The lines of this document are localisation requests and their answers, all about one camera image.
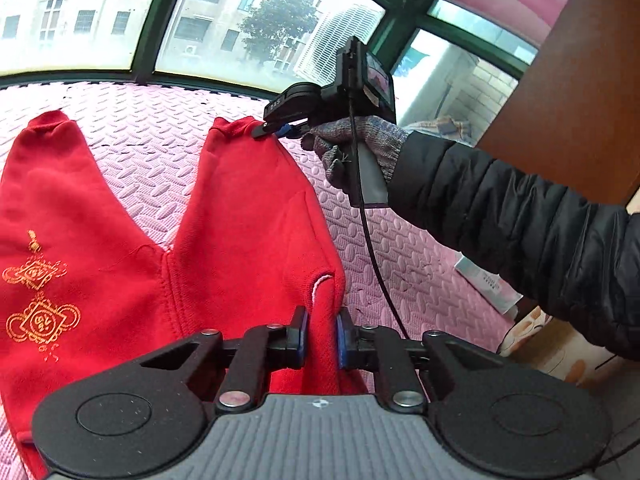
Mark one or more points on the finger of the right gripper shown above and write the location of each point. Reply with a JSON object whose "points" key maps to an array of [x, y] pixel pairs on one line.
{"points": [[289, 132], [270, 128]]}

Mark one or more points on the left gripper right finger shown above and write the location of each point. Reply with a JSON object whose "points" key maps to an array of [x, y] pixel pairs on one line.
{"points": [[360, 347]]}

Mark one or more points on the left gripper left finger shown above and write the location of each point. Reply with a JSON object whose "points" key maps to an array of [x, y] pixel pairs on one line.
{"points": [[274, 345]]}

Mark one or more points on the red fleece garment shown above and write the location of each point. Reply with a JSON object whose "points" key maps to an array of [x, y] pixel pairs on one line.
{"points": [[83, 288]]}

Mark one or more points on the black jacket forearm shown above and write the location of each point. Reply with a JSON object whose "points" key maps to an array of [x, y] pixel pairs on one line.
{"points": [[577, 259]]}

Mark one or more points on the grey knit gloved hand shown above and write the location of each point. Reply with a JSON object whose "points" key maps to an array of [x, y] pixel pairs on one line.
{"points": [[332, 143]]}

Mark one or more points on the pink foam floor mat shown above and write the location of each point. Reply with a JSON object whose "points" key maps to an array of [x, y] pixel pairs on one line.
{"points": [[147, 142]]}

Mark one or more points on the white tissue pack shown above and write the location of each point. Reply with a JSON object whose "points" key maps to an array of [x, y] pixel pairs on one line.
{"points": [[496, 291]]}

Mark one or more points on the striped folded cloth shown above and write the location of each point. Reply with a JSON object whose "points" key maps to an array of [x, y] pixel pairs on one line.
{"points": [[445, 127]]}

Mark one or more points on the brown wooden cabinet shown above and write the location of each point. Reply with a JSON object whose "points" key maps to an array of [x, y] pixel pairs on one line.
{"points": [[574, 116]]}

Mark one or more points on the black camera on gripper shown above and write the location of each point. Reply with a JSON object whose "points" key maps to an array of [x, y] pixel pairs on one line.
{"points": [[361, 84]]}

